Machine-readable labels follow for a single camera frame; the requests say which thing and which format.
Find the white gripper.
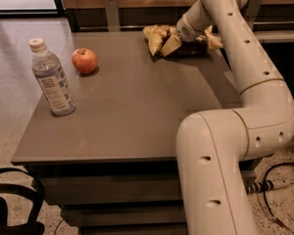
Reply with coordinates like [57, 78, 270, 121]
[160, 15, 223, 57]

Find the brown chip bag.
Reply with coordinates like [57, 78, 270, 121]
[143, 24, 215, 58]

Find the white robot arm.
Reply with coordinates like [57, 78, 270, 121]
[176, 0, 294, 235]

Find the clear plastic water bottle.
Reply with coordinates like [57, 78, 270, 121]
[28, 38, 75, 117]

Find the red apple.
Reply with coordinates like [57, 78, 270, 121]
[72, 48, 98, 74]

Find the grey drawer cabinet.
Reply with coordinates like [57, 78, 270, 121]
[13, 32, 242, 233]

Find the white power strip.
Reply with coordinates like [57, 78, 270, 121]
[246, 179, 290, 194]

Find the right metal wall bracket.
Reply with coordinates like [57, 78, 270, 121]
[243, 0, 263, 24]

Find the metal wall bracket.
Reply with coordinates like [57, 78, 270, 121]
[243, 0, 263, 24]
[104, 0, 121, 32]

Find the left metal wall bracket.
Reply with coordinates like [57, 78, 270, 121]
[104, 0, 121, 32]

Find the black floor cable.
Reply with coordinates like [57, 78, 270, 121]
[256, 162, 294, 235]

